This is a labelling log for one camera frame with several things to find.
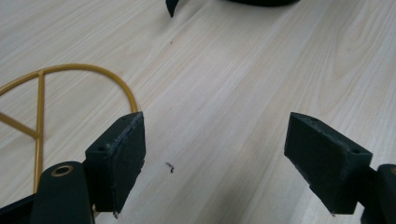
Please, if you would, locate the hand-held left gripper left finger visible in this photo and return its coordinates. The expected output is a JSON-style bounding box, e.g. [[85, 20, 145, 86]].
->
[[84, 111, 147, 217]]

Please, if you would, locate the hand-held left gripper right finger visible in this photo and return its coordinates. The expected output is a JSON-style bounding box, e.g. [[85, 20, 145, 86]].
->
[[283, 111, 374, 216]]

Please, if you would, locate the black curved object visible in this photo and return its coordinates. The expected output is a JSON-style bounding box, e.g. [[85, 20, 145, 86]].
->
[[164, 0, 302, 18]]

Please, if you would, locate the gold wire rack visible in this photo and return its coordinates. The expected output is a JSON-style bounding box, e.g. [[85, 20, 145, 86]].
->
[[0, 63, 139, 194]]

